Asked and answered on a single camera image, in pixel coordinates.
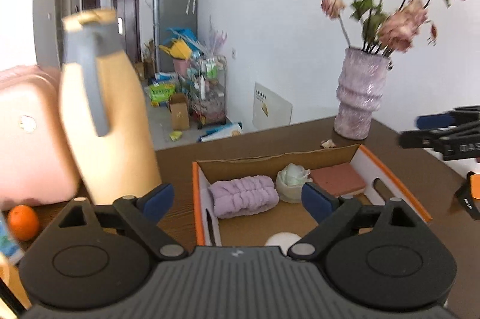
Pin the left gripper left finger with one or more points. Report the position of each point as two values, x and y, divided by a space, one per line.
140 217

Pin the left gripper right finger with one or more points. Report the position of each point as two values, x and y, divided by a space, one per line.
335 218

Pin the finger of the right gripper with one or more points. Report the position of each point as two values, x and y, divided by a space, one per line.
435 121
420 139

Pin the pink sponge block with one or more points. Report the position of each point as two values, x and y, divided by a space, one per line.
338 180

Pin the orange black small box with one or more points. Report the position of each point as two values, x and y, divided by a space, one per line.
468 195

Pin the red cardboard box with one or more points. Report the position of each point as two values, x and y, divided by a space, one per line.
357 171

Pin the purple ceramic vase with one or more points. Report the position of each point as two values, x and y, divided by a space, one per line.
359 92

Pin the yellow thermos jug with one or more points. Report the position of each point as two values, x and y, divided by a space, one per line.
103 110

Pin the pink suitcase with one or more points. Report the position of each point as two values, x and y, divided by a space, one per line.
37 167

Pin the small cardboard box on floor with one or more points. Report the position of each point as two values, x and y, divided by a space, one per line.
179 109

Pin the orange fruit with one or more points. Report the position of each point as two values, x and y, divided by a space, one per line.
23 223

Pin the grey refrigerator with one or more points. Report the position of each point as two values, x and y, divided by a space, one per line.
169 14

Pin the white wall board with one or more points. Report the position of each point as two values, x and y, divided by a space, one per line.
270 110

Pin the wire storage cart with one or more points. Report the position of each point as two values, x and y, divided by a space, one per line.
203 81

